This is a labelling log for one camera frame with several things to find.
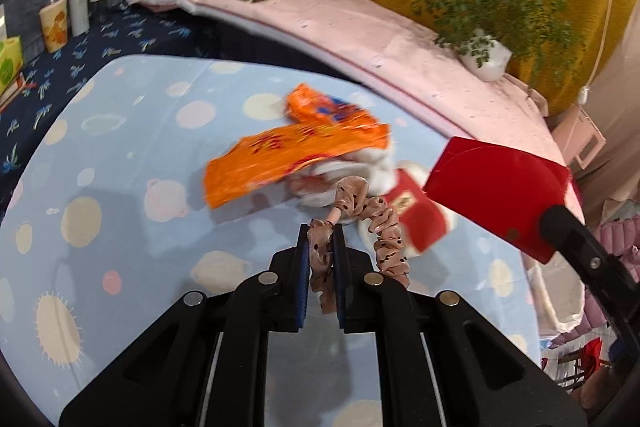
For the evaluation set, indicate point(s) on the beige dotted scrunchie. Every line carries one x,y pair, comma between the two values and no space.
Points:
385,227

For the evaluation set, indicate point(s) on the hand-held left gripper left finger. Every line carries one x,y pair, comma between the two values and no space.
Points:
301,277

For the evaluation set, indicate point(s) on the pink down jacket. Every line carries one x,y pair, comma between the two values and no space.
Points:
620,234

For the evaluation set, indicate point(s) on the potted green plant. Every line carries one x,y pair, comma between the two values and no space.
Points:
487,57

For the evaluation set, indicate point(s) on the red and white packet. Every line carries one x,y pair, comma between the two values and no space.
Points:
420,214

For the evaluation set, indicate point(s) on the person's right forearm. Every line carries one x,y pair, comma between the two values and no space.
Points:
597,387

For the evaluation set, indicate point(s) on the orange snack wrapper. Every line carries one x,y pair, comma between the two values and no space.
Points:
270,162
325,104

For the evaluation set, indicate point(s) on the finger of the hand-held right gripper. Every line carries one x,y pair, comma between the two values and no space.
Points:
575,234

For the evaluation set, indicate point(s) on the dark blue patterned cloth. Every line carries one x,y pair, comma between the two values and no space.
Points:
125,32

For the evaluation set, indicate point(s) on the yellow printed cup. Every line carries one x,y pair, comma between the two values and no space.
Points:
54,27

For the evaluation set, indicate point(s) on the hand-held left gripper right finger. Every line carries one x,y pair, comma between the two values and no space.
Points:
341,287

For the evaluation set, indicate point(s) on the beige curtain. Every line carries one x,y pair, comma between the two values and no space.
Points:
620,107

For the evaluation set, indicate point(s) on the white tube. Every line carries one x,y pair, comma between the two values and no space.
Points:
78,4

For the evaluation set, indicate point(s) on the pink white appliance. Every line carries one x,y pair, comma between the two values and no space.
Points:
585,142

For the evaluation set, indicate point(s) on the blue dotted blanket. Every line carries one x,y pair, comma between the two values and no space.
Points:
125,167

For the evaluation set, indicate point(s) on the pink blanket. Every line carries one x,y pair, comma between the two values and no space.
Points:
350,32

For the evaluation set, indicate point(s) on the white tissue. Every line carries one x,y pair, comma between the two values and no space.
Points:
381,167

